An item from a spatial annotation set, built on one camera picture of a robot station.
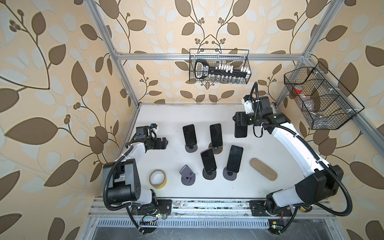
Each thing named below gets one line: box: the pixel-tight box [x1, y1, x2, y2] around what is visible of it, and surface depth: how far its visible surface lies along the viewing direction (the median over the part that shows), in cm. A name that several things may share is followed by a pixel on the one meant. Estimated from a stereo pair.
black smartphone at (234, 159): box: [226, 145, 244, 173], surface depth 82 cm
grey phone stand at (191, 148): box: [185, 144, 198, 153], surface depth 98 cm
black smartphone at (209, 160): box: [200, 148, 217, 174], surface depth 78 cm
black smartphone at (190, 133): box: [182, 124, 197, 147], surface depth 88 cm
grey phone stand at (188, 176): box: [179, 164, 196, 186], surface depth 80 cm
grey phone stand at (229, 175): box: [222, 167, 238, 181], surface depth 86 cm
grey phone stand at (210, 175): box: [202, 168, 217, 180], surface depth 86 cm
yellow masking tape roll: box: [149, 169, 168, 189], surface depth 84 cm
